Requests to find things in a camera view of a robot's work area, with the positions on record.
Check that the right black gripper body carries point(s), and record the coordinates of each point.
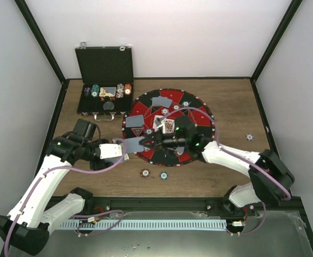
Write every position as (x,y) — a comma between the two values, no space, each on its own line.
(172,142)

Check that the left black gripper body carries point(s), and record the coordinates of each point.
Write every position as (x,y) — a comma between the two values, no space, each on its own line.
(97,166)

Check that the dealt card bottom seat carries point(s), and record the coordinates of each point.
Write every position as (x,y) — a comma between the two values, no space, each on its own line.
(180,152)

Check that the dealt card seat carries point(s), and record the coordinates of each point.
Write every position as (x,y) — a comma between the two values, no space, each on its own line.
(133,145)
(180,152)

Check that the face up king card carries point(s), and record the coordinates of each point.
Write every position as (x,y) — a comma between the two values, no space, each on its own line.
(168,125)

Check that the dealt blue playing card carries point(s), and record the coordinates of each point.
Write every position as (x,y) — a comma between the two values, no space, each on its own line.
(134,121)

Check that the red poker chip stack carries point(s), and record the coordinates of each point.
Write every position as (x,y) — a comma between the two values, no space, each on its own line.
(144,173)

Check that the teal poker chip stack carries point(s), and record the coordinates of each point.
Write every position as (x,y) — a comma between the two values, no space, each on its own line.
(163,175)

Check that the dealt card top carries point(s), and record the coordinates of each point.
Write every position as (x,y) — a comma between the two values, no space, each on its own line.
(163,101)
(154,101)

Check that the blue card deck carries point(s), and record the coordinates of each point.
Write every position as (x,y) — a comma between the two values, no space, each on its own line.
(113,160)

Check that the face up hearts card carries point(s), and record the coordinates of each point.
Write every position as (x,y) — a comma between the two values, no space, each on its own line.
(158,122)

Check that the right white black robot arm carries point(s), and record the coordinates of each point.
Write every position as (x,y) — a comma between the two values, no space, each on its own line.
(270,179)

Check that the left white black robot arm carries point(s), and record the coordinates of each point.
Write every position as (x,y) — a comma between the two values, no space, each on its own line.
(30,223)

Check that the round red black poker mat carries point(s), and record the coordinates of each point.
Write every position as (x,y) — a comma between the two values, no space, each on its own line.
(197,110)

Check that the black round button in case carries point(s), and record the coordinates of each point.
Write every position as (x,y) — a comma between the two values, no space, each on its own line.
(108,105)

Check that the orange chips in case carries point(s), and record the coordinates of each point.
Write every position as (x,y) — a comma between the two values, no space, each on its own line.
(127,89)

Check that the card deck in case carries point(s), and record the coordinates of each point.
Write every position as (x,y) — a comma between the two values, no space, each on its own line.
(107,92)

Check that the lone blue white chip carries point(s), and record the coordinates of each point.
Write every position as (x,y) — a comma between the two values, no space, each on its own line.
(249,137)

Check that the purple chips in case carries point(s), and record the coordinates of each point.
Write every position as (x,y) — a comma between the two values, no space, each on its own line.
(87,91)

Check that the teal chips in case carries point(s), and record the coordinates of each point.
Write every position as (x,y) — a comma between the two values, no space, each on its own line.
(95,90)

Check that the black poker chip case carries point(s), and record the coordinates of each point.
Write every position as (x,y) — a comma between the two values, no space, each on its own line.
(106,67)

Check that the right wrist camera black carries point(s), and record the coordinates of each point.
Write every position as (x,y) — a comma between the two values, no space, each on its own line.
(184,127)

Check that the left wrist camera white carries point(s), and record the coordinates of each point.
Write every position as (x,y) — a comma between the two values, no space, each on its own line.
(110,150)

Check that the light blue slotted cable duct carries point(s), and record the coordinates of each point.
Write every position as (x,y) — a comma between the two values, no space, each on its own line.
(198,225)

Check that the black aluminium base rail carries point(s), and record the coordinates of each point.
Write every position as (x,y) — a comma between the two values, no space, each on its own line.
(216,206)

